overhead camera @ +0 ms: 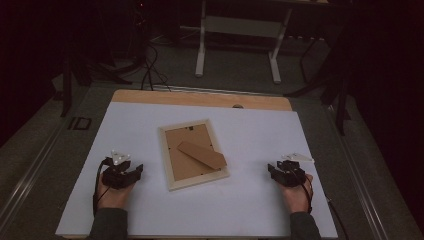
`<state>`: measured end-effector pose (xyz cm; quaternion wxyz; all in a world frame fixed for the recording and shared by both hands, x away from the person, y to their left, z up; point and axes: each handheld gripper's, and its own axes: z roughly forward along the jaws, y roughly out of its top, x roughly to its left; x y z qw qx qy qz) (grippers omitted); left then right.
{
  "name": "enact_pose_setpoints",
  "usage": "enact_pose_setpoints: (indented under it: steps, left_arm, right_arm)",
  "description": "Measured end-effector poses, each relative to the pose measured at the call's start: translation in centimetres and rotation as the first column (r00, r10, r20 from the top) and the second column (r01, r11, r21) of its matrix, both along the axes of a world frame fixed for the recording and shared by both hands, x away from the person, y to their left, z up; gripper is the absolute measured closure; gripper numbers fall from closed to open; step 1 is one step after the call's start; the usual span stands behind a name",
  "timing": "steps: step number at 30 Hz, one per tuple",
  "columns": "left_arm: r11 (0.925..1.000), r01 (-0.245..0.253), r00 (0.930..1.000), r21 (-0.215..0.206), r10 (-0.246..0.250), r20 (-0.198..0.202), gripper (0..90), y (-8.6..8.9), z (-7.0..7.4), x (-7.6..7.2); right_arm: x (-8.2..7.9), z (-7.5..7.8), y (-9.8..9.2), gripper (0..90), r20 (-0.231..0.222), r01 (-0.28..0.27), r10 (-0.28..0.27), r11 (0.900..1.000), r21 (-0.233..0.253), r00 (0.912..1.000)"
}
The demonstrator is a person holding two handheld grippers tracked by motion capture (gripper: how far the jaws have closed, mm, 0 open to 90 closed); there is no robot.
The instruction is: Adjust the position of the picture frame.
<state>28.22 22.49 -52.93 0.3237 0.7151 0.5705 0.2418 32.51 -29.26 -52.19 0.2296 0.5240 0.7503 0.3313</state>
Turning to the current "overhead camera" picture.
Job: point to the wooden picture frame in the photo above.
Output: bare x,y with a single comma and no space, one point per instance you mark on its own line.
195,156

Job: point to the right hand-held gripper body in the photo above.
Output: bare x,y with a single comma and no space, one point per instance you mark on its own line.
291,175

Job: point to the white desk frame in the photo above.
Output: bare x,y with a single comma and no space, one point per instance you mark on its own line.
241,26

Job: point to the person's left hand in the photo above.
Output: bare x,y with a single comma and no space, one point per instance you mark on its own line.
115,198

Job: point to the white table mat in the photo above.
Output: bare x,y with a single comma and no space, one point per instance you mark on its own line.
233,206

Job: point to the metal floor rail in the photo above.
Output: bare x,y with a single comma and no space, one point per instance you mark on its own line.
361,180
26,176

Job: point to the black floor socket box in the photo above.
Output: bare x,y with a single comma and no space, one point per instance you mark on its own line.
80,123

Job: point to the person's right hand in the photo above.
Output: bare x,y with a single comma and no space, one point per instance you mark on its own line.
296,198

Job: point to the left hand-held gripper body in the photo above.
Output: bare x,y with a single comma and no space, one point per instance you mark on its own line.
115,176

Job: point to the black metal stand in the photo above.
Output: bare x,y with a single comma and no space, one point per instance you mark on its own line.
340,100
66,86

